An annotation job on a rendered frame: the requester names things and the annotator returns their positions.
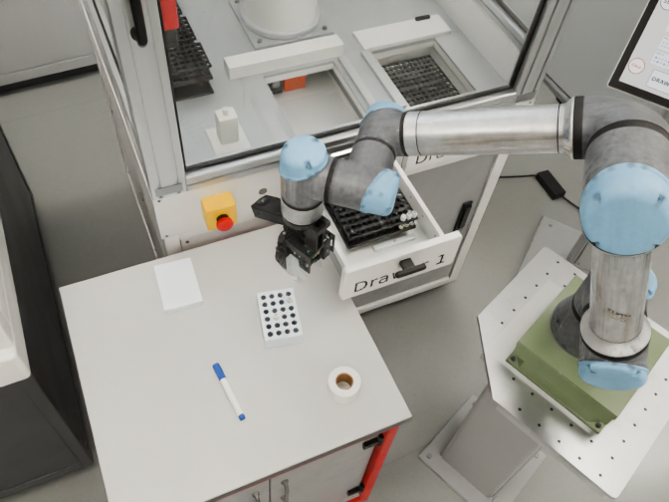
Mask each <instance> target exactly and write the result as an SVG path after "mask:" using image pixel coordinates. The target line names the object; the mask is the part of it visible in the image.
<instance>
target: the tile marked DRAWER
mask: <svg viewBox="0 0 669 502"><path fill-rule="evenodd" d="M645 87H648V88H651V89H653V90H656V91H659V92H661V93H664V94H667V95H669V74H667V73H664V72H661V71H659V70H656V69H653V71H652V73H651V75H650V77H649V79H648V81H647V83H646V85H645Z"/></svg>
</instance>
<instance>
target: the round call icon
mask: <svg viewBox="0 0 669 502"><path fill-rule="evenodd" d="M648 62H649V61H647V60H644V59H642V58H639V57H636V56H633V55H632V57H631V59H630V61H629V63H628V65H627V67H626V69H625V72H628V73H630V74H633V75H636V76H638V77H641V76H642V74H643V72H644V70H645V68H646V66H647V64H648Z"/></svg>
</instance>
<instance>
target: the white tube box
mask: <svg viewBox="0 0 669 502"><path fill-rule="evenodd" d="M289 296H291V297H292V298H293V302H292V303H291V304H289V303H288V302H287V298H288V297H289ZM257 304H258V310H259V316H260V321H261V327H262V333H263V338H264V344H265V349H268V348H275V347H281V346H287V345H293V344H299V343H302V342H303V331H302V326H301V322H300V317H299V312H298V308H297V303H296V298H295V294H294V289H293V288H289V289H282V290H275V291H268V292H261V293H257ZM275 313H277V314H278V315H279V320H277V321H275V320H274V319H273V315H274V314H275Z"/></svg>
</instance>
